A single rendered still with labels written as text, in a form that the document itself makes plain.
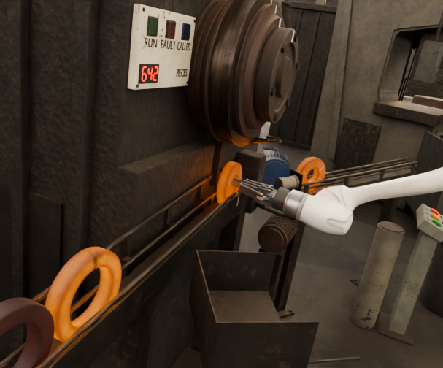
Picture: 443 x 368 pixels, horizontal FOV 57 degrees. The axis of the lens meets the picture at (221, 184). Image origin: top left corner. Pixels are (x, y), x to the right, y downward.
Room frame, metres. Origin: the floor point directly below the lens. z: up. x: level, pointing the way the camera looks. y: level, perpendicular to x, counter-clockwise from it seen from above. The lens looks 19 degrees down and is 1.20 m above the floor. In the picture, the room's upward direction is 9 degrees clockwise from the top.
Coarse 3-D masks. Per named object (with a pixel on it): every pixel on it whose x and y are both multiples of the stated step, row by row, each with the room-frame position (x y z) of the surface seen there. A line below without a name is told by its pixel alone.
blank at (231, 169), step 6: (228, 162) 1.34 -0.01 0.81; (234, 162) 1.35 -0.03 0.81; (228, 168) 1.31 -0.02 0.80; (234, 168) 1.32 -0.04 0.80; (240, 168) 1.38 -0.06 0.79; (222, 174) 1.29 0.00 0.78; (228, 174) 1.29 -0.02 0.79; (234, 174) 1.33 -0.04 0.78; (240, 174) 1.39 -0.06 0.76; (222, 180) 1.28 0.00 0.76; (228, 180) 1.28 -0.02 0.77; (222, 186) 1.27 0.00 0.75; (228, 186) 1.29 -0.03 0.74; (222, 192) 1.27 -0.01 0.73; (228, 192) 1.30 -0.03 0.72; (222, 198) 1.28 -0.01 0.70
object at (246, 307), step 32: (224, 256) 0.89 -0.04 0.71; (256, 256) 0.91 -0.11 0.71; (192, 288) 0.85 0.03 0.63; (224, 288) 0.89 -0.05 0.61; (256, 288) 0.91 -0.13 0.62; (224, 320) 0.79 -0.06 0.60; (256, 320) 0.81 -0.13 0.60; (224, 352) 0.62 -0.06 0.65; (256, 352) 0.64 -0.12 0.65; (288, 352) 0.66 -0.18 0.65
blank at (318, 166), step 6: (306, 162) 1.70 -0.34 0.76; (312, 162) 1.70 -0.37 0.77; (318, 162) 1.72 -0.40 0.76; (300, 168) 1.69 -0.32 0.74; (306, 168) 1.69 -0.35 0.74; (312, 168) 1.71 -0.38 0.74; (318, 168) 1.73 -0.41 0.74; (324, 168) 1.75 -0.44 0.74; (306, 174) 1.69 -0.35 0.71; (318, 174) 1.74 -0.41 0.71; (324, 174) 1.75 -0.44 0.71; (306, 180) 1.70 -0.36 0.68; (312, 180) 1.73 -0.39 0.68
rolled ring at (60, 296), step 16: (80, 256) 0.65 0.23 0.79; (96, 256) 0.66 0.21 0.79; (112, 256) 0.71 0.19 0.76; (64, 272) 0.62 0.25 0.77; (80, 272) 0.63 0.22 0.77; (112, 272) 0.71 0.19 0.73; (64, 288) 0.60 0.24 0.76; (112, 288) 0.72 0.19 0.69; (48, 304) 0.59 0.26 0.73; (64, 304) 0.59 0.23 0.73; (96, 304) 0.70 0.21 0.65; (64, 320) 0.59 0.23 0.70; (80, 320) 0.66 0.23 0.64; (64, 336) 0.59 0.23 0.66
